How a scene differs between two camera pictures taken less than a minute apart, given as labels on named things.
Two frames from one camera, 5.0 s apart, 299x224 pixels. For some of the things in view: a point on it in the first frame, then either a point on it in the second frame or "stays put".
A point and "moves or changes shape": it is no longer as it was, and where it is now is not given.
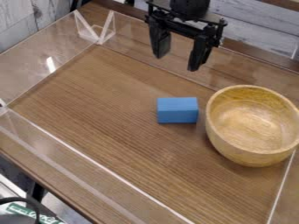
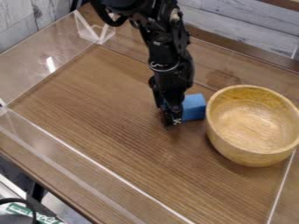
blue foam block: (178, 110) moves or changes shape
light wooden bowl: (252, 124) stays put
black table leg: (38, 192) stays put
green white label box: (31, 213) stays put
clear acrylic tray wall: (191, 143) stays put
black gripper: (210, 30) to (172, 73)
